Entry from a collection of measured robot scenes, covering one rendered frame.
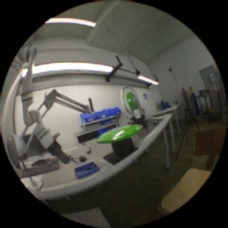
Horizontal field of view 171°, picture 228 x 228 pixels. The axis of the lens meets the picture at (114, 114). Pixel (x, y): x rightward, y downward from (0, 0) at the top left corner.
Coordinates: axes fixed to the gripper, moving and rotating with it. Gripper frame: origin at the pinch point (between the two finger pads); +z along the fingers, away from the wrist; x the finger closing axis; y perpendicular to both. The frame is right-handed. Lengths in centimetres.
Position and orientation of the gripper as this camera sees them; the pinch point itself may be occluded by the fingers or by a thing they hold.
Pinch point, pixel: (78, 163)
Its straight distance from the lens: 46.4
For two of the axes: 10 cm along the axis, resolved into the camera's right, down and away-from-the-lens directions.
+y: -4.7, 5.7, -6.8
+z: 5.7, 7.8, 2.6
